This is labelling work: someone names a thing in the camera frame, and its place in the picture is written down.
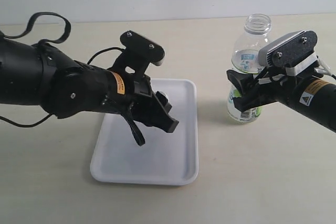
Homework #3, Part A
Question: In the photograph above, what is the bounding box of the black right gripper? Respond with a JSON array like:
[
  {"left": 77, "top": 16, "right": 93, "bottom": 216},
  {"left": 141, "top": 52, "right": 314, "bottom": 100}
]
[{"left": 226, "top": 70, "right": 302, "bottom": 111}]

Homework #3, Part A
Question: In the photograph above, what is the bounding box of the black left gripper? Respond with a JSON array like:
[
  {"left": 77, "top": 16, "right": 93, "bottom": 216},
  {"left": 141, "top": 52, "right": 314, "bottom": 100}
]
[{"left": 105, "top": 74, "right": 179, "bottom": 146}]

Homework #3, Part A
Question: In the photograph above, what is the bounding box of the white bottle cap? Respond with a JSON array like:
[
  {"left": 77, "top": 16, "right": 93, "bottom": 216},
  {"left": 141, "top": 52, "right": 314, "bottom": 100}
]
[{"left": 161, "top": 92, "right": 169, "bottom": 99}]

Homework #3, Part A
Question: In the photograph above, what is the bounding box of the clear plastic drink bottle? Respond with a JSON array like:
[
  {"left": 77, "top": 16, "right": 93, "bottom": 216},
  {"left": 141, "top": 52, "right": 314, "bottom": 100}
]
[{"left": 227, "top": 13, "right": 271, "bottom": 123}]

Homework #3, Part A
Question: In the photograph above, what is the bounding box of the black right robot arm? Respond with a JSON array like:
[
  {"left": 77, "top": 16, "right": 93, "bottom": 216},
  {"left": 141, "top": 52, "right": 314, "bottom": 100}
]
[{"left": 226, "top": 70, "right": 335, "bottom": 132}]

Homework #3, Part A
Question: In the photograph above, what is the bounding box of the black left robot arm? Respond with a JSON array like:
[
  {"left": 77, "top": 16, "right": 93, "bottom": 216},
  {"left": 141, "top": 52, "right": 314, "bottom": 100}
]
[{"left": 1, "top": 30, "right": 178, "bottom": 146}]

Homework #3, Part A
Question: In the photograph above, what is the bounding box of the white plastic tray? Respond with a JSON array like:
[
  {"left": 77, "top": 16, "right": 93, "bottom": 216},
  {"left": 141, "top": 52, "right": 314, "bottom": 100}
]
[{"left": 90, "top": 79, "right": 199, "bottom": 186}]

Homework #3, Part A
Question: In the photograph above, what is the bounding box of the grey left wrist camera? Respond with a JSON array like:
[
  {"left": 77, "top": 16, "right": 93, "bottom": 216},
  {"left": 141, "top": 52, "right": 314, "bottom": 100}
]
[{"left": 120, "top": 30, "right": 165, "bottom": 67}]

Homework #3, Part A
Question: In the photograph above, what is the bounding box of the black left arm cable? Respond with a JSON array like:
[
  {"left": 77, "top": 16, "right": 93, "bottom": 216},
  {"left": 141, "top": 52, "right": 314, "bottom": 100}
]
[{"left": 0, "top": 12, "right": 124, "bottom": 127}]

